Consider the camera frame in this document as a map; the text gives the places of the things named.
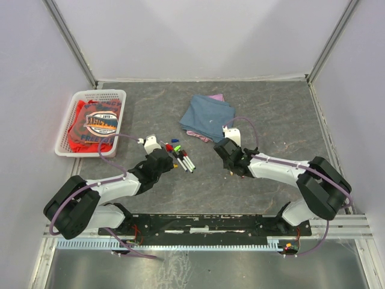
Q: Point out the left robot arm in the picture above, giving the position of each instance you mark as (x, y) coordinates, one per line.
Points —
(80, 204)

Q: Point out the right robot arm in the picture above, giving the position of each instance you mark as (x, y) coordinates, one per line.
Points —
(324, 191)

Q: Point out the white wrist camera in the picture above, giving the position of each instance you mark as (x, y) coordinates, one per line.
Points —
(149, 143)
(233, 134)

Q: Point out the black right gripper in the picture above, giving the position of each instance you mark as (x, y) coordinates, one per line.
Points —
(225, 165)

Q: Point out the red printed t-shirt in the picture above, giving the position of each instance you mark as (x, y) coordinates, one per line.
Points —
(94, 122)

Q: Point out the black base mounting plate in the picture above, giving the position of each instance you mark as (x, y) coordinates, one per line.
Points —
(141, 226)

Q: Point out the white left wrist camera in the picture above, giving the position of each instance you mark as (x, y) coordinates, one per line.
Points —
(149, 143)

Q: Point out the white slotted cable duct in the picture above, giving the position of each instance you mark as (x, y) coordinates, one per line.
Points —
(183, 242)

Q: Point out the white plastic basket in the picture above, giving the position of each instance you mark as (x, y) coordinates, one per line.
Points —
(62, 147)

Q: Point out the pink folded cloth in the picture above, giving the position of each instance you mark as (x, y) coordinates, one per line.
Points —
(218, 97)

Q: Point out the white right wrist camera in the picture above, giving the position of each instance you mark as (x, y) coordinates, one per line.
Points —
(233, 134)

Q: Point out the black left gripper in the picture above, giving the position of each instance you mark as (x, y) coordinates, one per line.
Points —
(169, 164)

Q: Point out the blue folded cloth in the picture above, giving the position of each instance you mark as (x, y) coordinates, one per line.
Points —
(206, 116)

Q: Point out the red cap marker left group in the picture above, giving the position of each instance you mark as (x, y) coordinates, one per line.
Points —
(188, 159)

